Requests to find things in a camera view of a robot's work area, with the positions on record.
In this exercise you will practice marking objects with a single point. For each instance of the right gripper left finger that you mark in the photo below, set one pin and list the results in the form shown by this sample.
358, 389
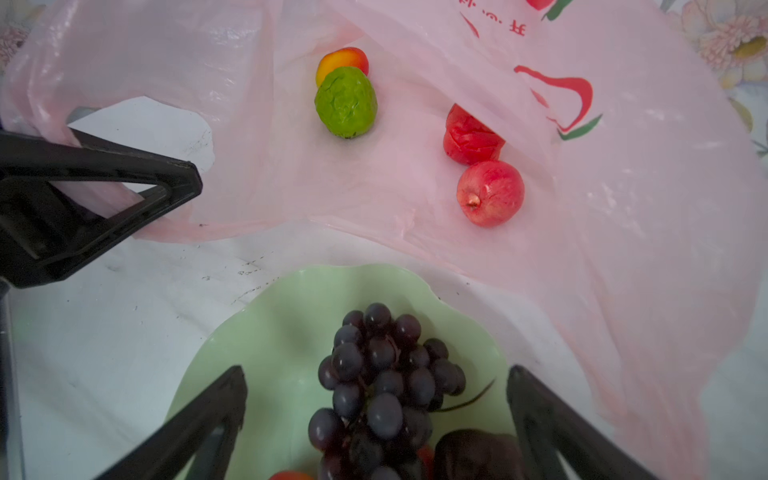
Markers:
199, 440

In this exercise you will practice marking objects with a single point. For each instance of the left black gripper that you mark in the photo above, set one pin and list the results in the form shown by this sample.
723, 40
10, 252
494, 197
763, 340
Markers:
47, 235

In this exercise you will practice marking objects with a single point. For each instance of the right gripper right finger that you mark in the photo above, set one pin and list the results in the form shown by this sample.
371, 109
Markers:
550, 431

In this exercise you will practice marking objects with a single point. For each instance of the dark brown mangosteen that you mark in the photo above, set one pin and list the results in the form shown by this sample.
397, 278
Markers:
476, 454

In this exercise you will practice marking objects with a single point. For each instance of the small red strawberry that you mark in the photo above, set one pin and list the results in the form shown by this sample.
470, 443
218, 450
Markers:
426, 454

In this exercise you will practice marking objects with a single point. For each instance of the dark purple grape bunch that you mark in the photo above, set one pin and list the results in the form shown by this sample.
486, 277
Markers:
386, 380

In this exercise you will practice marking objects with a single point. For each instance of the pink plastic bag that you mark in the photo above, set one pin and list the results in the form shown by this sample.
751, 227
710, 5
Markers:
579, 154

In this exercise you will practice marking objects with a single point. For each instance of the small red apple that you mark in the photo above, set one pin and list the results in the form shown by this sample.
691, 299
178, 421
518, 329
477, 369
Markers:
490, 193

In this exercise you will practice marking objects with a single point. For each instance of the green custard apple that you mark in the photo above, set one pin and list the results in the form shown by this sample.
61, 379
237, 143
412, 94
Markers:
346, 102

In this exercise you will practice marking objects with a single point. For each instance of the red yellow mango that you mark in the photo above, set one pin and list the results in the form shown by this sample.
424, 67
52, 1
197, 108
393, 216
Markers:
345, 57

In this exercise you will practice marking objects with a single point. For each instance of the orange red mango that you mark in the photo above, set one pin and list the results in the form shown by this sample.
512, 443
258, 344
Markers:
291, 475

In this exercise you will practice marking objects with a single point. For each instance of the light green plate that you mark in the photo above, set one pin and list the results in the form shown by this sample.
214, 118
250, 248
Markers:
280, 338

